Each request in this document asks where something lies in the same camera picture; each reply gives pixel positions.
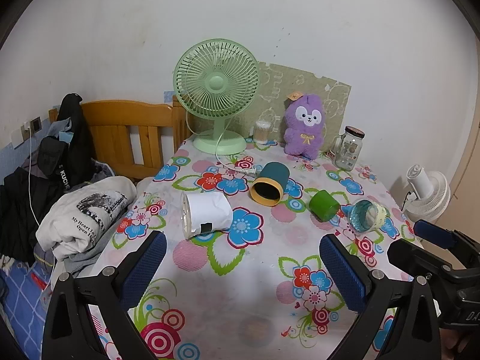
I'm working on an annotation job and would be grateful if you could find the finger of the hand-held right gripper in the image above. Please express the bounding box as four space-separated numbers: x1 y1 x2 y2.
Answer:
387 238 457 283
414 219 480 256

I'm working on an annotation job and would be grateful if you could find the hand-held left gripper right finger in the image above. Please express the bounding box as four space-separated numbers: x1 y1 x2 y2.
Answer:
319 233 442 360

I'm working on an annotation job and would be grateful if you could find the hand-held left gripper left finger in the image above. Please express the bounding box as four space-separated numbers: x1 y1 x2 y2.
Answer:
42 230 168 360

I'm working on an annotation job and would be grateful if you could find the clear glass cup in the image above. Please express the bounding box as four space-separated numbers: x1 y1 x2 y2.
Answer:
348 199 387 233

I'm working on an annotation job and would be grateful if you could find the green cup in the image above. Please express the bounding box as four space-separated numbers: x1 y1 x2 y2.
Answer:
308 190 341 223

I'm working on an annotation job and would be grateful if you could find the white paper-wrapped cup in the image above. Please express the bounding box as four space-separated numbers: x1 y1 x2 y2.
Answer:
180 191 234 239

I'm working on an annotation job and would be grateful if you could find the teal cup with yellow rim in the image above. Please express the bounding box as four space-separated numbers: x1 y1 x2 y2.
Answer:
250 161 290 207

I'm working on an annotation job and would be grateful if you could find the white floor fan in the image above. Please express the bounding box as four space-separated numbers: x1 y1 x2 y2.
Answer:
403 163 451 224

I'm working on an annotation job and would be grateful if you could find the grey folded clothing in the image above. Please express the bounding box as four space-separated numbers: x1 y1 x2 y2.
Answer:
34 243 103 279

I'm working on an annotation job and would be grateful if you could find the folded white printed shirt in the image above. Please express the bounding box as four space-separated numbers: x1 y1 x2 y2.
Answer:
35 175 138 262

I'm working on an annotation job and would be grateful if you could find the floral tablecloth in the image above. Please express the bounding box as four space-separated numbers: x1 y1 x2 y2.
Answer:
86 137 424 360

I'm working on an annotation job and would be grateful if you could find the glass jar mug with lid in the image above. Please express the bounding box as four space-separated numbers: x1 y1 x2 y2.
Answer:
331 126 365 170

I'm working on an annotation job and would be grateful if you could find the blue checked bedsheet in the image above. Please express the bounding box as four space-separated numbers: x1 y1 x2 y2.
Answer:
0 258 58 360

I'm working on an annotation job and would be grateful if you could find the black clothes pile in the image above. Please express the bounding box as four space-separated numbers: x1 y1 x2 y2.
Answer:
0 163 59 268

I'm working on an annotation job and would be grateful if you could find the black jacket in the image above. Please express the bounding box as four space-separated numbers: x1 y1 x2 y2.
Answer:
37 92 95 193

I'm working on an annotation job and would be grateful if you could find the purple plush toy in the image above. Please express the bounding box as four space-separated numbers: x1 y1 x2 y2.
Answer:
283 92 326 157

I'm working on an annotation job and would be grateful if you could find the wooden bed headboard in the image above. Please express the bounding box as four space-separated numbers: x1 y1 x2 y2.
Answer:
49 95 194 181

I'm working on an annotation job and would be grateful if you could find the cotton swab container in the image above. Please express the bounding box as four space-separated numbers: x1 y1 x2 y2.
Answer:
254 119 272 145

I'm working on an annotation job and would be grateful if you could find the green desk fan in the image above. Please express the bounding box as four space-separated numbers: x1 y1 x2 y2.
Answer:
173 39 260 155

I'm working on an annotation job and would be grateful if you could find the white charging cable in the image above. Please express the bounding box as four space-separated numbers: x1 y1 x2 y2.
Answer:
22 121 58 271

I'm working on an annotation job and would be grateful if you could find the white fan power cable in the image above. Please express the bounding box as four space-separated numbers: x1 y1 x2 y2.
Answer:
214 118 260 178

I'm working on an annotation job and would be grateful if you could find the patterned beige wall board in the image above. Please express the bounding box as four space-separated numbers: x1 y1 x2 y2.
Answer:
240 61 353 155

